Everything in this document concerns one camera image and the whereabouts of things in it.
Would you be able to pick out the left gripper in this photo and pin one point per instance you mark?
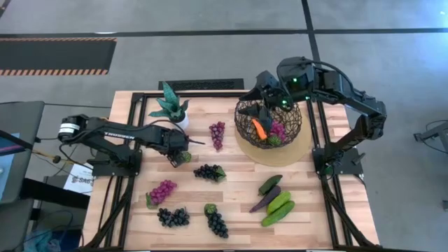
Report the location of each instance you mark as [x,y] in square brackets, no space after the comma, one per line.
[175,141]

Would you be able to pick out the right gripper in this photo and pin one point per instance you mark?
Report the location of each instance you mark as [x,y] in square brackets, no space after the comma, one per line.
[266,85]

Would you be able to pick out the orange carrot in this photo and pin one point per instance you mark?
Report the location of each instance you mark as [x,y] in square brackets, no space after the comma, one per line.
[259,130]

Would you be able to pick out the pink grape bunch with leaf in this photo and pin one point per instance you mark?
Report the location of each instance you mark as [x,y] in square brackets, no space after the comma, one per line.
[278,129]
[161,192]

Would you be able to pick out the dark red grape bunch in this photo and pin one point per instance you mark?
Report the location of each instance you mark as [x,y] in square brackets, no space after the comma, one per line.
[217,134]

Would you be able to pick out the leafless black grape bunch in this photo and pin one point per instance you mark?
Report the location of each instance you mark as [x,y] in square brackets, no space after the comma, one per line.
[173,217]

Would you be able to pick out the dark green cucumber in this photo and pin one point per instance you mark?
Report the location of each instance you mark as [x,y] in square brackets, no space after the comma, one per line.
[270,185]

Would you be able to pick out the purple eggplant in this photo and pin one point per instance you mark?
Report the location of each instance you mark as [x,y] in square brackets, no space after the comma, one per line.
[267,197]

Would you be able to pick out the light green cucumber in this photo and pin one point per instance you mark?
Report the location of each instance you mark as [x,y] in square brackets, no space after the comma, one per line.
[279,202]

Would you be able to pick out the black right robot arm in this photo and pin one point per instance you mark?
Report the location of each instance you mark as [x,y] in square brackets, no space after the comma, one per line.
[364,105]

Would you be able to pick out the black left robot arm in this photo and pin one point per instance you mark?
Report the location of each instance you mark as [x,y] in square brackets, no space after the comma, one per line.
[119,134]

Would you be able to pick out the dark wicker basket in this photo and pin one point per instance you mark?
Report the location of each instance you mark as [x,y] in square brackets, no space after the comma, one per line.
[295,120]

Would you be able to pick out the snake plant in white pot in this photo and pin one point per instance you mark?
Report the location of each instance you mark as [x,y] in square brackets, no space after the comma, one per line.
[171,105]

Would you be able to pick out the round woven placemat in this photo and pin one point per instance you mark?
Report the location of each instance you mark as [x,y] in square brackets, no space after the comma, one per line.
[280,159]

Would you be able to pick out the black floor vent grille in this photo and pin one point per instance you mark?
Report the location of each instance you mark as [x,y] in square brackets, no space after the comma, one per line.
[201,84]

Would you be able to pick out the white printed paper sheet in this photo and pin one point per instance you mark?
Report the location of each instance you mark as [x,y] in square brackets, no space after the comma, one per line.
[78,180]

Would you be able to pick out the black hazard-striped floor mat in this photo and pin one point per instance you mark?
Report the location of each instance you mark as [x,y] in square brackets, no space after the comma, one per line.
[56,56]

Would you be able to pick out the grey side desk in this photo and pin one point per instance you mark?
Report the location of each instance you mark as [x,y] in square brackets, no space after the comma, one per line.
[26,115]

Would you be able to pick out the blue cloth bundle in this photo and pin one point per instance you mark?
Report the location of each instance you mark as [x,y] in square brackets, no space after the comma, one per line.
[42,241]

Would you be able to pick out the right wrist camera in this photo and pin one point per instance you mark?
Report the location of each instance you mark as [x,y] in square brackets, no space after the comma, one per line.
[285,101]

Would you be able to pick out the black aluminium table frame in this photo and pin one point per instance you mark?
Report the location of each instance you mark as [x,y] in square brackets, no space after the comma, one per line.
[210,94]

